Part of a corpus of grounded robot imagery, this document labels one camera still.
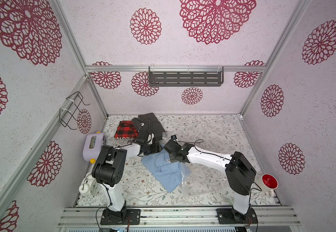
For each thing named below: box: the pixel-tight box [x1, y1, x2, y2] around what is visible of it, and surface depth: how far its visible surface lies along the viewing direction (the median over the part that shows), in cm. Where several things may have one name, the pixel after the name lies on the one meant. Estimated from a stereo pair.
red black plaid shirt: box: [114, 120, 139, 139], surface depth 108 cm
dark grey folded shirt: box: [131, 112, 166, 143], surface depth 111 cm
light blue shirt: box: [141, 144, 192, 194], surface depth 89 cm
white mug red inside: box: [254, 173, 279, 198], surface depth 81 cm
